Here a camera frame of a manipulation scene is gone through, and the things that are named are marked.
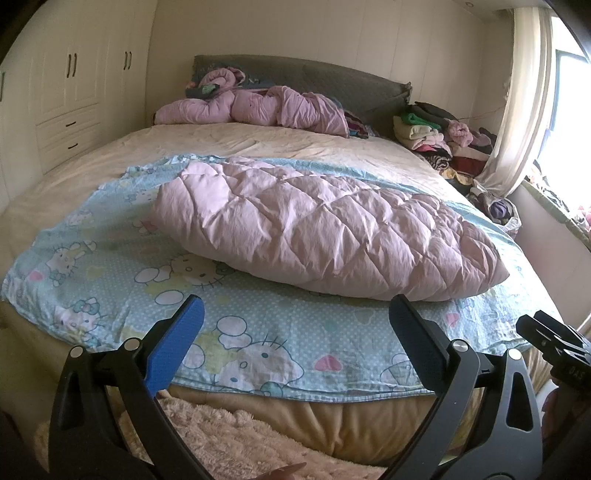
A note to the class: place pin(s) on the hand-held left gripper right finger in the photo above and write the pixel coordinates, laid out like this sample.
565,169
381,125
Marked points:
415,339

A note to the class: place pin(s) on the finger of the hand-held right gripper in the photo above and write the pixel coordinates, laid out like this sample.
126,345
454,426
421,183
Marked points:
558,328
538,334

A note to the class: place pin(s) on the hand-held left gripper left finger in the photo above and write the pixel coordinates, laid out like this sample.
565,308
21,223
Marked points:
178,339

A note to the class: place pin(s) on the pink quilted jacket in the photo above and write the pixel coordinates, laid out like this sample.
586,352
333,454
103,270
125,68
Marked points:
323,230

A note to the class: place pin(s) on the pile of folded clothes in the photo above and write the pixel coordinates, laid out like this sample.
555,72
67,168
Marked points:
415,131

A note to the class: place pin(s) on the blue cartoon printed blanket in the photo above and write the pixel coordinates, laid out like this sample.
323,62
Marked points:
115,258

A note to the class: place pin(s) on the cream fluffy rug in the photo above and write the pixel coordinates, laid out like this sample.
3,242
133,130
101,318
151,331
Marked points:
231,438

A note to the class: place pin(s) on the colourful windowsill clutter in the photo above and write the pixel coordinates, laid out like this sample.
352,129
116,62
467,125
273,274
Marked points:
558,198

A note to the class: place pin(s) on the bed with beige sheet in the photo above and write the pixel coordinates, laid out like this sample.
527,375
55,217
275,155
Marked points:
231,141

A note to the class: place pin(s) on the window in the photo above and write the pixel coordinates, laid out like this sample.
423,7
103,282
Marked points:
572,115

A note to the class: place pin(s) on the striped colourful cloth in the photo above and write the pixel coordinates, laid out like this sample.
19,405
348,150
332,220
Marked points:
358,127

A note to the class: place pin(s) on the cream curtain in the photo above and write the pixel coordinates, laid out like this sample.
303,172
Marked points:
526,92

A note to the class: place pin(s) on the pink puffy coat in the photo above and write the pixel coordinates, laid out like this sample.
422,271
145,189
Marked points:
286,106

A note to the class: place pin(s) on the cream wardrobe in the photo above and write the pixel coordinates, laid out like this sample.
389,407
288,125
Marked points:
92,92

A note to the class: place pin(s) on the grey padded headboard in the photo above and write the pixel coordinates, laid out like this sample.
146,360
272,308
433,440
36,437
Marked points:
351,78

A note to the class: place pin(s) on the dark patterned pillow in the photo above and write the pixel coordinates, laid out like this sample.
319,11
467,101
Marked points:
251,81

